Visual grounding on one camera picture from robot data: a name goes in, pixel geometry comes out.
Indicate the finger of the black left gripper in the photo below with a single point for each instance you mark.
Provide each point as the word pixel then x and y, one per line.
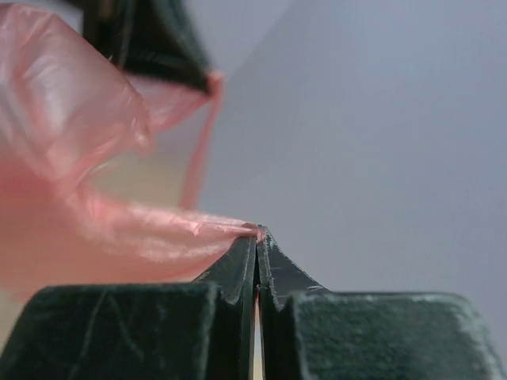
pixel 110 26
pixel 157 39

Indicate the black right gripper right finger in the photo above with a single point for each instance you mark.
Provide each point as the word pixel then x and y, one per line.
pixel 311 332

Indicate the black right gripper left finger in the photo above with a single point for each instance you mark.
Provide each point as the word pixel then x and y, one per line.
pixel 197 330

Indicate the red plastic trash bag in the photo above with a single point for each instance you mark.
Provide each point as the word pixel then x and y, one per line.
pixel 100 167

